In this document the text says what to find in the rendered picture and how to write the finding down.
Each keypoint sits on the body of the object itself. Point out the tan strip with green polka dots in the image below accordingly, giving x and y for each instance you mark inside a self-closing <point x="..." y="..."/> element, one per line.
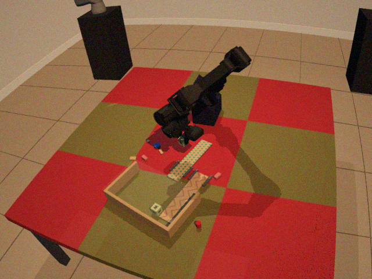
<point x="190" y="160"/>

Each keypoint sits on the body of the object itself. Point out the tan zigzag-patterned strip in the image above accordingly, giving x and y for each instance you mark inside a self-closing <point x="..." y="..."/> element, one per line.
<point x="197" y="180"/>

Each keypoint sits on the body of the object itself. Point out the tan open-top wooden box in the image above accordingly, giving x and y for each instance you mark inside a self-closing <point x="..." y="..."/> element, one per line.
<point x="162" y="202"/>

